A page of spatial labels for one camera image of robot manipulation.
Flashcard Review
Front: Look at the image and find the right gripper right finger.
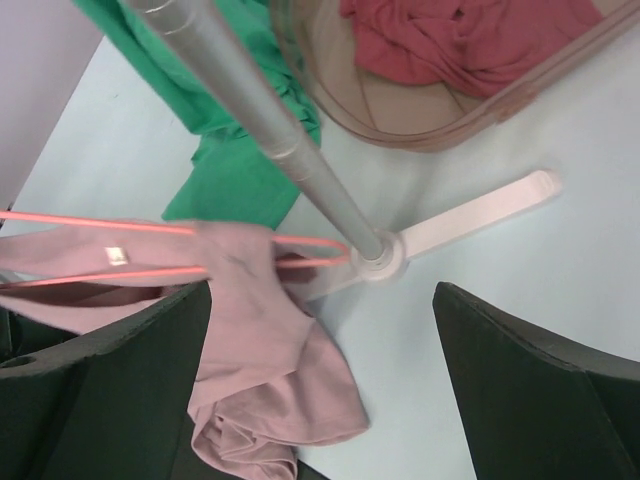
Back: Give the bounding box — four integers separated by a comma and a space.
432, 282, 639, 479

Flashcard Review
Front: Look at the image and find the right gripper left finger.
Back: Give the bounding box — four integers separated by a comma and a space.
1, 283, 211, 479

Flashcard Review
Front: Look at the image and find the mauve pink tank top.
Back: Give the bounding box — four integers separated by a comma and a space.
0, 217, 374, 480

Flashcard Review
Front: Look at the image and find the pink hanger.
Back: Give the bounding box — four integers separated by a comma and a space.
1, 210, 350, 288

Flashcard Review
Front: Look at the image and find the green tank top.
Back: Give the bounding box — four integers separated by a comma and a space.
76, 0, 321, 229

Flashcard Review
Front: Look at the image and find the grey clothes rack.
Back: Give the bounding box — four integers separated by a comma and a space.
127, 1, 562, 300

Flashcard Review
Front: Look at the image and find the red garment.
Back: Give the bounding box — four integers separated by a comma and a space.
339, 0, 604, 98

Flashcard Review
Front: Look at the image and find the brown plastic basket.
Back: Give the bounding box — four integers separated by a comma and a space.
270, 1, 639, 152

